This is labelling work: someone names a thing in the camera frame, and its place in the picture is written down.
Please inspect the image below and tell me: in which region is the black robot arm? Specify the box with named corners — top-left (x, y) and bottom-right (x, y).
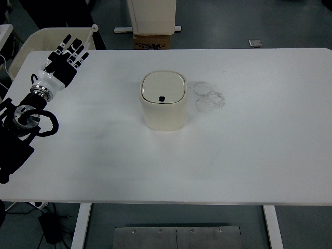
top-left (1, 35), bottom-right (89, 184)

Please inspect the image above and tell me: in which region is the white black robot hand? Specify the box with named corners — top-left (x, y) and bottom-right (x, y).
top-left (37, 34), bottom-right (89, 93)

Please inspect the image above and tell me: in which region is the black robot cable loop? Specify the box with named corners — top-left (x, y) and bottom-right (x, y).
top-left (23, 108), bottom-right (60, 137)

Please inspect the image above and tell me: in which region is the right white table leg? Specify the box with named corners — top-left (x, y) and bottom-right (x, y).
top-left (263, 205), bottom-right (284, 249)

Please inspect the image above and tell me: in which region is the white table leg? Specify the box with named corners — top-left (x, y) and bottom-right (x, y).
top-left (263, 205), bottom-right (284, 249)
top-left (71, 203), bottom-right (92, 249)

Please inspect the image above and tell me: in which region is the cardboard box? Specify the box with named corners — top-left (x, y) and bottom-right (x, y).
top-left (133, 35), bottom-right (171, 50)

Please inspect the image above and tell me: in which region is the grey floor outlet cover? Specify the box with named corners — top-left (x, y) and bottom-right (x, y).
top-left (248, 39), bottom-right (263, 48)

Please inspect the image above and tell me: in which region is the white cabinet on box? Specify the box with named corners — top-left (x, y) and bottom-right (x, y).
top-left (127, 0), bottom-right (176, 36)

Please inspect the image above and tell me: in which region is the cream push-lid trash can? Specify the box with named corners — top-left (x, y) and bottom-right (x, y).
top-left (140, 71), bottom-right (188, 132)

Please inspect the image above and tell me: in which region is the black power adapter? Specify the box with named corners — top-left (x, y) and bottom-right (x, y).
top-left (38, 213), bottom-right (62, 244)

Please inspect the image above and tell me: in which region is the left white table leg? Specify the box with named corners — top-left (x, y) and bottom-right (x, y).
top-left (71, 203), bottom-right (92, 249)

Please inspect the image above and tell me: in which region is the metal base bar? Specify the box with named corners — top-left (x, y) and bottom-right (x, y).
top-left (114, 25), bottom-right (182, 34)

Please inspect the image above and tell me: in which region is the metal floor plate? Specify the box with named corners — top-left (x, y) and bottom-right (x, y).
top-left (113, 226), bottom-right (244, 248)

